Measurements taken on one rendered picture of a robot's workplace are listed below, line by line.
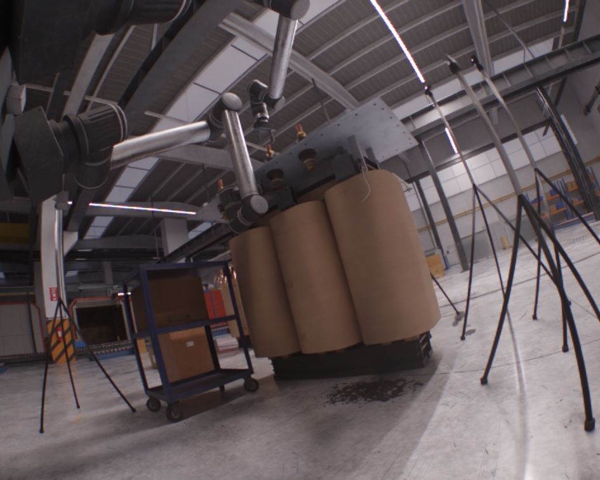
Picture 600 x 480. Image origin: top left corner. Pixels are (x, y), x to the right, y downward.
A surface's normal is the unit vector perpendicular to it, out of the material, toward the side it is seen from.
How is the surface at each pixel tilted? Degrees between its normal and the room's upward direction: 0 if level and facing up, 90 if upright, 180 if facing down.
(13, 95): 90
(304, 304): 90
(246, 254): 90
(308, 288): 90
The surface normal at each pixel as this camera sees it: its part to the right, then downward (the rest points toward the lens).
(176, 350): 0.76, -0.32
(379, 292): -0.60, -0.02
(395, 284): -0.31, -0.13
